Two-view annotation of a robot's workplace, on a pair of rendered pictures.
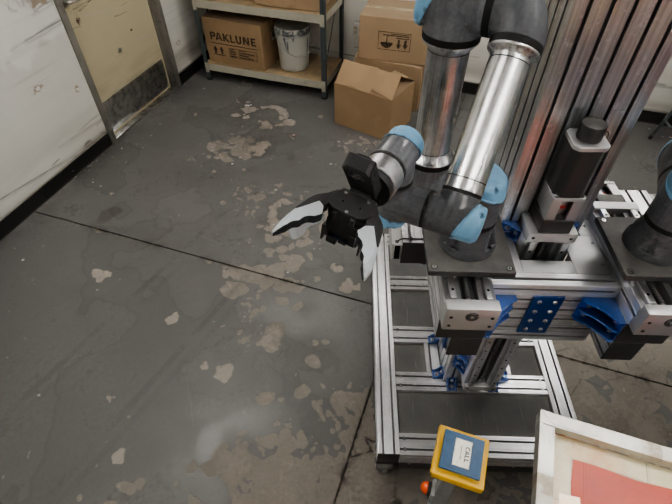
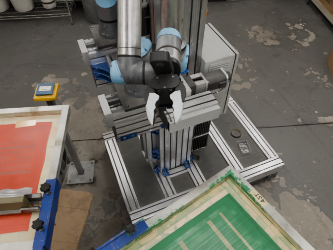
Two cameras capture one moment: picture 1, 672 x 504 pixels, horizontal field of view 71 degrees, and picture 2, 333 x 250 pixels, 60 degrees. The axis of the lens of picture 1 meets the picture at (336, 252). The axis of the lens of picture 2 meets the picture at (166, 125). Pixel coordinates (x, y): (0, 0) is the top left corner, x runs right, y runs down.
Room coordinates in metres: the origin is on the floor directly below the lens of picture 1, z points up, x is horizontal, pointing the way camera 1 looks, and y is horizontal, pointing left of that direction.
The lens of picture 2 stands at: (0.57, -1.80, 2.15)
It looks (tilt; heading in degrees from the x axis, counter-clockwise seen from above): 50 degrees down; 66
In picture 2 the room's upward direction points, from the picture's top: straight up
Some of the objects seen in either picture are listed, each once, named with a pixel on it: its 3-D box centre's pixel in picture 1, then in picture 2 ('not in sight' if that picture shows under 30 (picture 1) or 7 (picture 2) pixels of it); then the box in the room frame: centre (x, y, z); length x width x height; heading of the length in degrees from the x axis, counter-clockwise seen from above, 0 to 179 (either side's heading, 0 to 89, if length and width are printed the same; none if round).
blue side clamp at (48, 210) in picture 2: not in sight; (47, 213); (0.32, -1.13, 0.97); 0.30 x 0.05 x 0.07; 71
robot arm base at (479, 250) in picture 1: (469, 227); (111, 23); (0.89, -0.35, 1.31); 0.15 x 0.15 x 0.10
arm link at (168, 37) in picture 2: not in sight; (168, 47); (0.87, -1.14, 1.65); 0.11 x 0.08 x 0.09; 64
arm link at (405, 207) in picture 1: (399, 200); not in sight; (0.71, -0.12, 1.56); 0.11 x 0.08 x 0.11; 62
